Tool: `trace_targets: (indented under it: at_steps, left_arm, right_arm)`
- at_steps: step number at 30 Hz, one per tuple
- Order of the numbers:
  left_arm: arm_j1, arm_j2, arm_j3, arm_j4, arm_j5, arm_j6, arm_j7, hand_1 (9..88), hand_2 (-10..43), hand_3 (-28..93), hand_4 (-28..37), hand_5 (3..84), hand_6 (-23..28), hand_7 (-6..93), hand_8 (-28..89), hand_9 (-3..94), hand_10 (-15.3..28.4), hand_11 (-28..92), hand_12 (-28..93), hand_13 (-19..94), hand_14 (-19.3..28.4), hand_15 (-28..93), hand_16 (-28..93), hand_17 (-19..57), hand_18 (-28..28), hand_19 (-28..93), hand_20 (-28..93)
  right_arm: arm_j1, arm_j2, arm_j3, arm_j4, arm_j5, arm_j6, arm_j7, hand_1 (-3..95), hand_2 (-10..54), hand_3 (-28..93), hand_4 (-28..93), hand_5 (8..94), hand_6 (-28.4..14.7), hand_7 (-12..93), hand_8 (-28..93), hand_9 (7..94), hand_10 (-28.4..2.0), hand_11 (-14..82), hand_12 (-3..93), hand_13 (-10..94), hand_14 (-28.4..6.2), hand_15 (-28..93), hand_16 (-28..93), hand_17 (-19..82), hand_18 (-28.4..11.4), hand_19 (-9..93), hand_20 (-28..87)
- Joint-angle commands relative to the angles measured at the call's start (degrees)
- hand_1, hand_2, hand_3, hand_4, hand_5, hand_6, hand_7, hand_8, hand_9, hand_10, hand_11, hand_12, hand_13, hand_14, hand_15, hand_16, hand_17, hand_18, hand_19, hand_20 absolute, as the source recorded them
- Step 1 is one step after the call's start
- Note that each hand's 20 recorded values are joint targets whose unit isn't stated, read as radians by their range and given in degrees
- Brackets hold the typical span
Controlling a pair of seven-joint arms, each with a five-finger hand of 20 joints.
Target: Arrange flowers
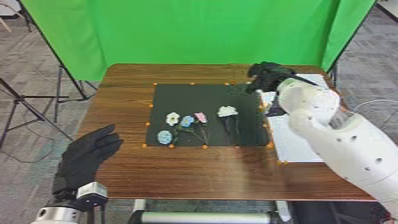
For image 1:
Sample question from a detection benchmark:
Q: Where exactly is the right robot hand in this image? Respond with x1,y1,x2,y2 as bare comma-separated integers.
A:
245,60,298,95

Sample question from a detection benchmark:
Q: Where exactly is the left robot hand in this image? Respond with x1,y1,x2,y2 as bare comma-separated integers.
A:
49,123,126,201

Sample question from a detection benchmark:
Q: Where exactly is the large white flower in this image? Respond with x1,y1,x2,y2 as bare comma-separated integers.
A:
215,105,241,140

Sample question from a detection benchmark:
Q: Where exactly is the blue flower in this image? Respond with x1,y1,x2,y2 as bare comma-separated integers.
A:
156,130,174,145
168,115,197,147

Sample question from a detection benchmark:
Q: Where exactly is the dark mat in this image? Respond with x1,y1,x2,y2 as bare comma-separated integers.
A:
143,83,271,148

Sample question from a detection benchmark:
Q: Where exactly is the pink flower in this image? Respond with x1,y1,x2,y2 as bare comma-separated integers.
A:
193,112,211,145

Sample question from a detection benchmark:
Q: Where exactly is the small white flower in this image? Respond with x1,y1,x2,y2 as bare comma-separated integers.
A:
165,111,181,127

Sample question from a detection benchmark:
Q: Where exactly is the black tripod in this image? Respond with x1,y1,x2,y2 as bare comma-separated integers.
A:
0,78,76,149

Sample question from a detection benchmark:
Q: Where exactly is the black backdrop stand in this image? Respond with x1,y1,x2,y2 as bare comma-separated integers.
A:
53,64,99,123

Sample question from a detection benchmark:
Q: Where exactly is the white sheet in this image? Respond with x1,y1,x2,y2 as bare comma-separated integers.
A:
259,73,334,164

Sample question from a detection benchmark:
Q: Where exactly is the pale grey bar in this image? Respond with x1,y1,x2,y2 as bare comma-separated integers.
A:
126,209,280,224

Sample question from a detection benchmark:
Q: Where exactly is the white cable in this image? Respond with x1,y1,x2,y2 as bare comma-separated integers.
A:
351,98,398,116

